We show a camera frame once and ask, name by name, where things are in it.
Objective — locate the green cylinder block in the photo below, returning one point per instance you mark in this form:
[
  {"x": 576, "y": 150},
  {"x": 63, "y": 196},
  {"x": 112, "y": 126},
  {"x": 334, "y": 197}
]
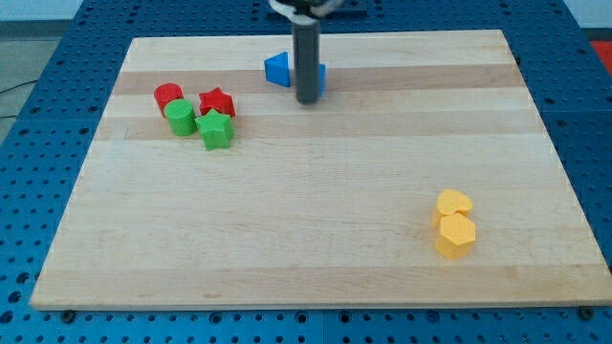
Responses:
[{"x": 180, "y": 117}]

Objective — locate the blue cube block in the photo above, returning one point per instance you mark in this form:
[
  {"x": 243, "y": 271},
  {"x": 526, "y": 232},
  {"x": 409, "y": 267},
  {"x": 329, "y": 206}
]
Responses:
[{"x": 322, "y": 79}]

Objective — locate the yellow heart block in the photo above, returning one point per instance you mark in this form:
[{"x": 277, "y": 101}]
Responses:
[{"x": 449, "y": 202}]

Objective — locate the blue triangle block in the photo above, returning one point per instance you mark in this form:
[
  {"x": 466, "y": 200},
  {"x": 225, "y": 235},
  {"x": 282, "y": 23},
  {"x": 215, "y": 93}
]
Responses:
[{"x": 277, "y": 70}]

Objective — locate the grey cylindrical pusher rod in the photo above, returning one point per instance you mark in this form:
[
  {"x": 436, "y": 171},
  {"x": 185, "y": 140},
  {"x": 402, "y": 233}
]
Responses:
[{"x": 306, "y": 62}]

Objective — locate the wooden board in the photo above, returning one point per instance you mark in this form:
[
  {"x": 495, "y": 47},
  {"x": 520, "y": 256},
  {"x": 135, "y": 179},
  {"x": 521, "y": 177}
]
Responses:
[{"x": 328, "y": 205}]

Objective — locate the red star block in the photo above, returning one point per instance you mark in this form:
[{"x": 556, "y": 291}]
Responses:
[{"x": 216, "y": 100}]

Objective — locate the yellow hexagon block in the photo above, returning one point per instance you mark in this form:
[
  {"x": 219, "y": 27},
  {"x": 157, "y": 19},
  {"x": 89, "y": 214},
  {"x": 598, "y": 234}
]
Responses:
[{"x": 456, "y": 236}]

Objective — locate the red cylinder block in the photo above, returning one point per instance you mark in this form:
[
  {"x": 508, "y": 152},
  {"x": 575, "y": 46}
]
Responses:
[{"x": 166, "y": 93}]

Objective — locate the green star block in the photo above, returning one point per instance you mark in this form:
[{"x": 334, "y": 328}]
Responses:
[{"x": 215, "y": 129}]

